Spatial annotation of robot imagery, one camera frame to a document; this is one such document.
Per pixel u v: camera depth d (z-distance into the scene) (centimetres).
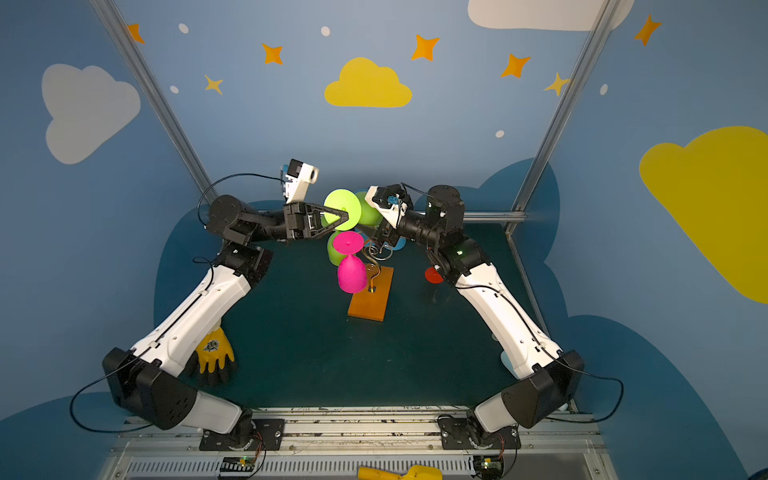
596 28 72
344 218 54
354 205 52
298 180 53
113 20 69
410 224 57
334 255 84
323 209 54
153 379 39
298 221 51
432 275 108
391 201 51
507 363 86
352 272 77
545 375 40
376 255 70
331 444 74
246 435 68
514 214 116
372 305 97
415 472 68
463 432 75
